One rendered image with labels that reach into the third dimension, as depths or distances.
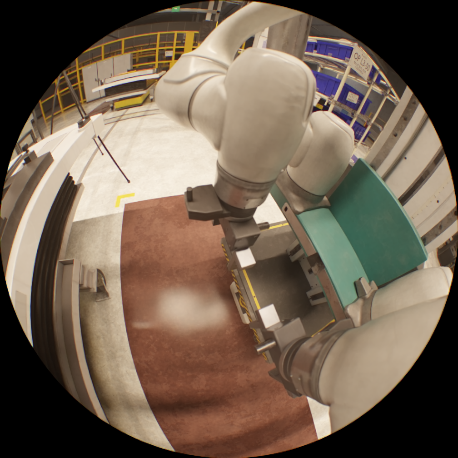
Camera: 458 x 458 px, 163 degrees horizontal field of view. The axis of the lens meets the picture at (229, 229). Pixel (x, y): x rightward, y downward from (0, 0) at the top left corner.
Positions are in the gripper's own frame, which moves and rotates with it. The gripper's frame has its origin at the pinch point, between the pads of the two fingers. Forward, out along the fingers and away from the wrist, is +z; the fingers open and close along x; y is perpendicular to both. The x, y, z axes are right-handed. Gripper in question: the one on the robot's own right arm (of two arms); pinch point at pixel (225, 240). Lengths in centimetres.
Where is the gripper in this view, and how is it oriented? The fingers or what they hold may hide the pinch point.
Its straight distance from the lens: 40.3
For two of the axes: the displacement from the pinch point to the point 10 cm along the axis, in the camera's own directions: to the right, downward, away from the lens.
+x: -3.3, -8.2, 4.7
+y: 9.3, -1.9, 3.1
